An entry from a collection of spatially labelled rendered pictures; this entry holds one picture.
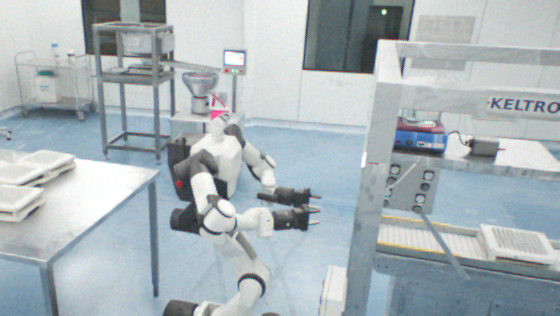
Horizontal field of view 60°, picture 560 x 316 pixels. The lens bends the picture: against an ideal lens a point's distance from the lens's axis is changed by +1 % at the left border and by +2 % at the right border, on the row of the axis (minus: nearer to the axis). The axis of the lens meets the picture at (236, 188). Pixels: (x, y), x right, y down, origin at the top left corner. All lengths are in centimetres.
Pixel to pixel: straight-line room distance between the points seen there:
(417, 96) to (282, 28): 600
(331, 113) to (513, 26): 249
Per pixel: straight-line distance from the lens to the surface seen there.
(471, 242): 235
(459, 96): 120
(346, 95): 722
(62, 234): 228
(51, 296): 223
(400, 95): 119
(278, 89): 725
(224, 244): 229
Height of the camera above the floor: 194
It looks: 23 degrees down
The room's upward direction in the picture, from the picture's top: 2 degrees clockwise
